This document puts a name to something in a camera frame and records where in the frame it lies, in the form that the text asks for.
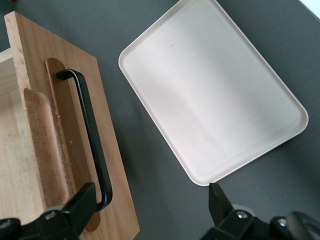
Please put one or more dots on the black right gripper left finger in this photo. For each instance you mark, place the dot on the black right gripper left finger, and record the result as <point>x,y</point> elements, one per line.
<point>82,207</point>

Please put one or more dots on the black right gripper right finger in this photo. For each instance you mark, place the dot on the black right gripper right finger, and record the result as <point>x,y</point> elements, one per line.
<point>220,207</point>

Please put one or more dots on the wooden drawer with large front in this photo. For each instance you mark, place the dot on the wooden drawer with large front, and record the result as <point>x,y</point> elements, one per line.
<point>105,125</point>

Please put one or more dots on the cream plastic tray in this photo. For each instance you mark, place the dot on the cream plastic tray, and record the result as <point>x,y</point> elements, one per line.
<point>212,87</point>

